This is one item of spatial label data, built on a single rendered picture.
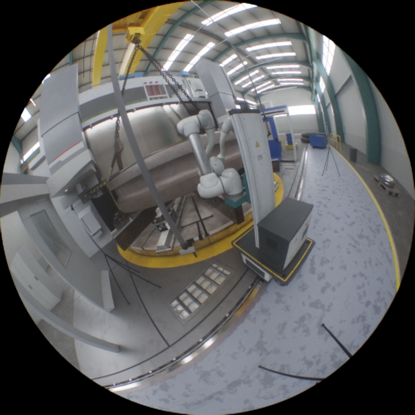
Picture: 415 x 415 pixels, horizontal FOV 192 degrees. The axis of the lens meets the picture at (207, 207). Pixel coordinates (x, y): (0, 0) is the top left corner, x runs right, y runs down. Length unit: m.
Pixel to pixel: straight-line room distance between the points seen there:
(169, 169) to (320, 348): 3.30
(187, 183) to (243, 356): 2.56
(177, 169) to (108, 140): 3.36
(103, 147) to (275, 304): 5.61
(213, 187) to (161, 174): 1.45
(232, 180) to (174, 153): 1.31
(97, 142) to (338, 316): 6.49
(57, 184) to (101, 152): 2.30
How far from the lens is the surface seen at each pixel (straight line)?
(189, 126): 1.10
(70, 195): 4.05
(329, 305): 1.81
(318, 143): 10.69
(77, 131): 3.71
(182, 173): 2.28
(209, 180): 1.03
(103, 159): 4.82
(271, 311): 1.59
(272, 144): 6.79
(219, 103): 6.34
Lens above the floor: 1.56
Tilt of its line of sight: 28 degrees down
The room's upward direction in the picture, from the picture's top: 20 degrees counter-clockwise
